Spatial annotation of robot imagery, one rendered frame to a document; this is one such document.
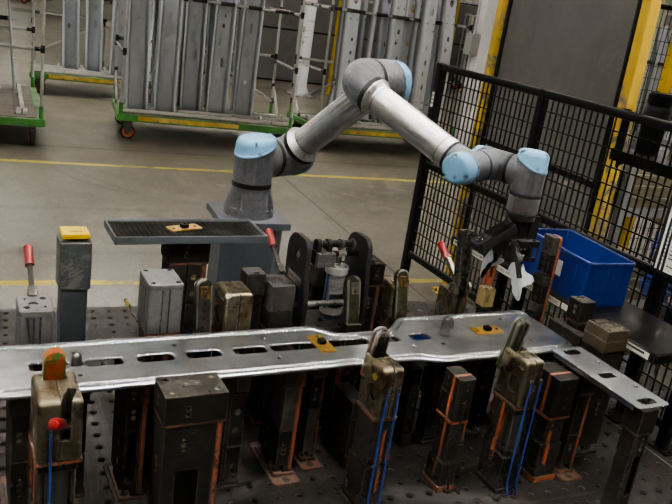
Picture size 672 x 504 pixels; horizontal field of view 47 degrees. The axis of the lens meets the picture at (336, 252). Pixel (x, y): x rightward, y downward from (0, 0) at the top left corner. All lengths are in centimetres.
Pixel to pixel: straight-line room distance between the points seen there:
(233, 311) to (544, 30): 304
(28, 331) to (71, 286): 21
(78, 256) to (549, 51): 309
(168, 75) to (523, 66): 489
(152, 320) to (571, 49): 299
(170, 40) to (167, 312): 699
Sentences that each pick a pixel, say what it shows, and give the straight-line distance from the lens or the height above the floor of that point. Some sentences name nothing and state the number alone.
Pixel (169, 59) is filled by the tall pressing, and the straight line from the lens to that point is 859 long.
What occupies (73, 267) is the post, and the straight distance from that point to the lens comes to 184.
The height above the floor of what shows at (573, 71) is 155.
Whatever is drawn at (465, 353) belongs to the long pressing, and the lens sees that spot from 184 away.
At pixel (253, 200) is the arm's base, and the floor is 116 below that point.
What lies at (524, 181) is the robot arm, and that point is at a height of 140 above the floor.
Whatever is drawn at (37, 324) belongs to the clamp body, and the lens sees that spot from 168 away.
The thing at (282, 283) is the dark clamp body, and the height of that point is 108.
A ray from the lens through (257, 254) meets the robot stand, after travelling 225.
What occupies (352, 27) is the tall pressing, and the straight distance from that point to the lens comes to 953.
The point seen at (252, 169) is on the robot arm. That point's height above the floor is 125.
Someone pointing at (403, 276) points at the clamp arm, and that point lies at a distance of 197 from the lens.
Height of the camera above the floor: 174
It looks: 18 degrees down
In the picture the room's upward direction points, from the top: 9 degrees clockwise
